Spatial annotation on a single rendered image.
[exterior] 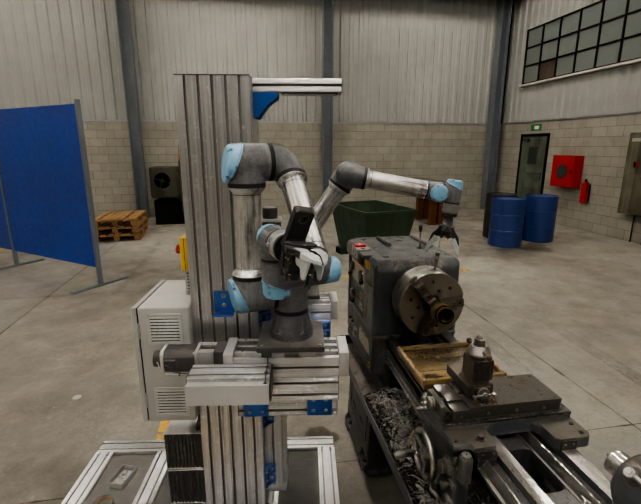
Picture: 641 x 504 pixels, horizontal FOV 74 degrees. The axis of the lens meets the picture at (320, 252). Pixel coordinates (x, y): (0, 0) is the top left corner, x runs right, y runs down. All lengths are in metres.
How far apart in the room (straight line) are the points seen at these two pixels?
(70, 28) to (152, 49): 1.82
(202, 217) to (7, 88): 11.52
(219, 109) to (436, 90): 11.63
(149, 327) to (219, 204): 0.52
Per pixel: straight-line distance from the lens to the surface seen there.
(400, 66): 12.67
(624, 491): 1.21
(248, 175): 1.29
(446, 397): 1.58
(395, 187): 1.85
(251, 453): 1.95
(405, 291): 1.99
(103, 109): 12.19
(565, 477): 1.59
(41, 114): 6.76
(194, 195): 1.56
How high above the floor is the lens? 1.80
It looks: 14 degrees down
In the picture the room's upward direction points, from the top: straight up
